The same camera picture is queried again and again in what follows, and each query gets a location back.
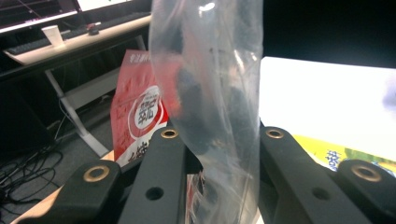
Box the red and white snack packet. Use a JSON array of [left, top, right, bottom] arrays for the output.
[[110, 49, 185, 169]]

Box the dark computer mouse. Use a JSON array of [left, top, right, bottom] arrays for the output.
[[86, 22, 101, 35]]

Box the computer monitor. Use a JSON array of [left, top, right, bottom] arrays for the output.
[[76, 0, 135, 12], [0, 0, 79, 35]]

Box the tangle of black floor cables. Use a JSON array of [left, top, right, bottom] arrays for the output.
[[0, 145, 64, 207]]

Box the clear bag of dark seaweed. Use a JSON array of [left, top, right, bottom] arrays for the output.
[[148, 0, 265, 224]]

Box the black keyboard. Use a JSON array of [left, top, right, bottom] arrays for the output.
[[5, 28, 92, 56]]

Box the yellow spout pouch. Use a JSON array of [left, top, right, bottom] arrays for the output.
[[291, 133, 396, 175]]

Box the white table cover sheet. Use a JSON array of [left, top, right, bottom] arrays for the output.
[[259, 55, 396, 162]]

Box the white paper cup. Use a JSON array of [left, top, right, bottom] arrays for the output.
[[40, 24, 65, 49]]

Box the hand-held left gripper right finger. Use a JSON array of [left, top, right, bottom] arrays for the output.
[[259, 125, 372, 224]]

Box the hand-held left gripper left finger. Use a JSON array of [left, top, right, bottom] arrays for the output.
[[118, 127, 188, 224]]

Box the white desk with metal legs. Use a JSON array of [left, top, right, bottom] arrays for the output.
[[3, 13, 154, 159]]

